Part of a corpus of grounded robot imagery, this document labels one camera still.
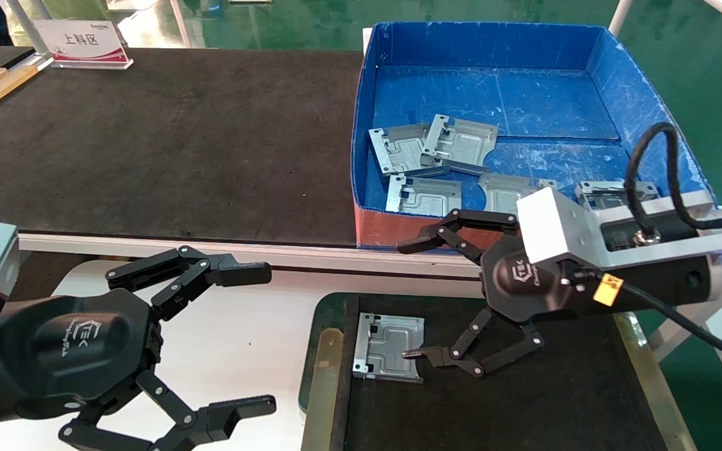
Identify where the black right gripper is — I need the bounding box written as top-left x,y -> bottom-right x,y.
397,209 -> 595,378

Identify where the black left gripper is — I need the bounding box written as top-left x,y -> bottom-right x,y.
0,246 -> 277,451

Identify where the stamped grey metal plate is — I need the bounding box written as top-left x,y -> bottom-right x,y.
369,123 -> 451,182
386,174 -> 463,218
421,114 -> 500,176
575,180 -> 660,211
479,173 -> 557,217
353,313 -> 426,384

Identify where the black tray container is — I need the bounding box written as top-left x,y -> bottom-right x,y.
298,291 -> 700,451

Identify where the brass tray side strip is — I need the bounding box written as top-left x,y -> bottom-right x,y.
301,327 -> 344,451
612,312 -> 698,451

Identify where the blue cardboard box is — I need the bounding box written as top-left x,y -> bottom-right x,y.
352,22 -> 719,251

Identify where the black conveyor belt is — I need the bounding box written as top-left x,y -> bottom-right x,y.
0,47 -> 365,248

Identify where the white red sign placard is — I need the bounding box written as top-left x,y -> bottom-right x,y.
34,19 -> 134,70

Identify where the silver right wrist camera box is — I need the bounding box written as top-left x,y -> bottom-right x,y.
516,187 -> 716,271

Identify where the aluminium conveyor frame rail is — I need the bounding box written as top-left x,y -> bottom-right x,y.
16,233 -> 486,280

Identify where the black looped cable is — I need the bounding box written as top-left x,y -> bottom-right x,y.
624,122 -> 722,244

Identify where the aluminium frame leg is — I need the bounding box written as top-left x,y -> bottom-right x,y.
649,301 -> 722,363

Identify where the aluminium frame post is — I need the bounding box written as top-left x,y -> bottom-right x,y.
0,0 -> 55,70

